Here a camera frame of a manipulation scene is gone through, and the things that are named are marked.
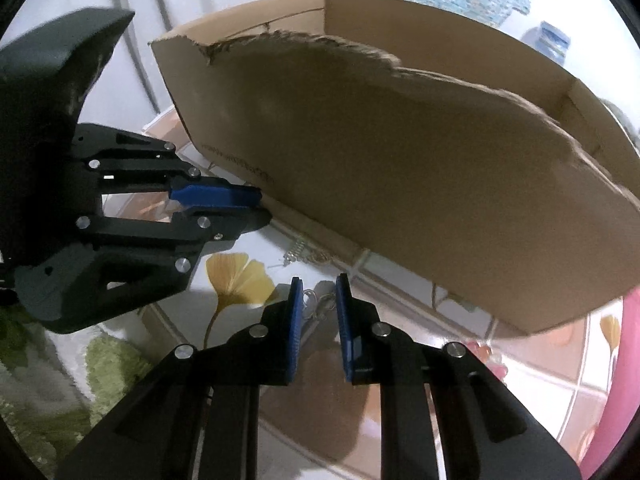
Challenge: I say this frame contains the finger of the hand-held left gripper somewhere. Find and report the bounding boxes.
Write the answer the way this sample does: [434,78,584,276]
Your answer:
[75,123,263,210]
[15,209,274,334]

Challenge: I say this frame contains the pink floral blanket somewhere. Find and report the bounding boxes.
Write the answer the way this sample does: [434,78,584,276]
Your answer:
[580,285,640,480]

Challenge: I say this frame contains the brown cardboard box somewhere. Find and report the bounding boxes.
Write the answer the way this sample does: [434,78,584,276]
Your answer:
[150,0,640,336]

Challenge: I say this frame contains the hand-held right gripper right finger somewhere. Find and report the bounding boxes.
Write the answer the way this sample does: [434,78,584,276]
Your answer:
[335,273,583,480]

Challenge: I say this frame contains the wire butterfly charm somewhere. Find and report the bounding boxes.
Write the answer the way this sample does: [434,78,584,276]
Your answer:
[302,287,337,320]

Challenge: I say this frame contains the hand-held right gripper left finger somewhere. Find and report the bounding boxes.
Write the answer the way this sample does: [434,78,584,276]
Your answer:
[55,276,306,480]

